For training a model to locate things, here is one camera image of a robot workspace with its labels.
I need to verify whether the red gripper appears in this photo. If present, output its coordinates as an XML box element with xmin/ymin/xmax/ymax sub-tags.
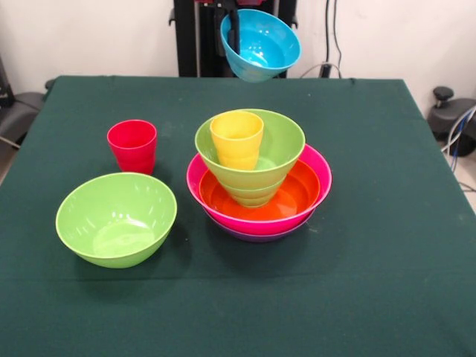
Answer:
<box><xmin>193</xmin><ymin>0</ymin><xmax>269</xmax><ymax>57</ymax></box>

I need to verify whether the small blue bowl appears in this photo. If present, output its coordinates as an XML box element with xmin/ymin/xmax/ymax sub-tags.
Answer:
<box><xmin>219</xmin><ymin>9</ymin><xmax>303</xmax><ymax>83</ymax></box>

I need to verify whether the yellow cup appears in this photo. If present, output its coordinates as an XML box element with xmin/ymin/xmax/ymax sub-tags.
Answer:
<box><xmin>209</xmin><ymin>110</ymin><xmax>265</xmax><ymax>171</ymax></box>

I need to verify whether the medium green bowl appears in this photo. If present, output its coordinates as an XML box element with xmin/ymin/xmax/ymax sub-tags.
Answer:
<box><xmin>194</xmin><ymin>108</ymin><xmax>306</xmax><ymax>189</ymax></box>

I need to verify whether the red cup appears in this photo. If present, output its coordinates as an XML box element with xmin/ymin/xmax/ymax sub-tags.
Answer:
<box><xmin>106</xmin><ymin>119</ymin><xmax>158</xmax><ymax>176</ymax></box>

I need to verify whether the small ribbed green bowl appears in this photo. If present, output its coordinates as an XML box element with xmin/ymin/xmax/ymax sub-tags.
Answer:
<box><xmin>221</xmin><ymin>178</ymin><xmax>286</xmax><ymax>208</ymax></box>

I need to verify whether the pink bowl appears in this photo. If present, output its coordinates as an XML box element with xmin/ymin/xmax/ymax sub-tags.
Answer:
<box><xmin>186</xmin><ymin>144</ymin><xmax>333</xmax><ymax>236</ymax></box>

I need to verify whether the orange bowl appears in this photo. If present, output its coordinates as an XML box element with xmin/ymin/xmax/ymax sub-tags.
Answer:
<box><xmin>199</xmin><ymin>159</ymin><xmax>321</xmax><ymax>220</ymax></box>

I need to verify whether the purple bowl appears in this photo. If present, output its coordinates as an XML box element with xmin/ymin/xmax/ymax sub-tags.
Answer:
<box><xmin>219</xmin><ymin>218</ymin><xmax>313</xmax><ymax>243</ymax></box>

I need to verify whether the large green bowl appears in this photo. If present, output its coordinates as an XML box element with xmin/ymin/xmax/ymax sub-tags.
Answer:
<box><xmin>55</xmin><ymin>172</ymin><xmax>179</xmax><ymax>269</ymax></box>

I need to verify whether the black office chair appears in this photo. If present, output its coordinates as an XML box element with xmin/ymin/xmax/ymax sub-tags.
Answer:
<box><xmin>0</xmin><ymin>55</ymin><xmax>55</xmax><ymax>149</ymax></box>

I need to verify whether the black chair with round knob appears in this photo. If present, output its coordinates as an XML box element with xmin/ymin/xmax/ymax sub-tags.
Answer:
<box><xmin>427</xmin><ymin>86</ymin><xmax>476</xmax><ymax>157</ymax></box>

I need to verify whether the dark green tablecloth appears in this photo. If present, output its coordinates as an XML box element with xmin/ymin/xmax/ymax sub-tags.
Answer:
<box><xmin>0</xmin><ymin>76</ymin><xmax>476</xmax><ymax>357</ymax></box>

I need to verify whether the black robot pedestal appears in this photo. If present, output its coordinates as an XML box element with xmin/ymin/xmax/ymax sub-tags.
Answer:
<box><xmin>169</xmin><ymin>0</ymin><xmax>298</xmax><ymax>79</ymax></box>

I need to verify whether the black wall cable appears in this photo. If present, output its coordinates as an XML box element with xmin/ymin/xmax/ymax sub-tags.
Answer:
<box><xmin>325</xmin><ymin>0</ymin><xmax>343</xmax><ymax>78</ymax></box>

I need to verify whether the blue and white cable bundle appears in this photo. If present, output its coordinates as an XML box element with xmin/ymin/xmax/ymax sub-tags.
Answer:
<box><xmin>440</xmin><ymin>106</ymin><xmax>476</xmax><ymax>157</ymax></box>

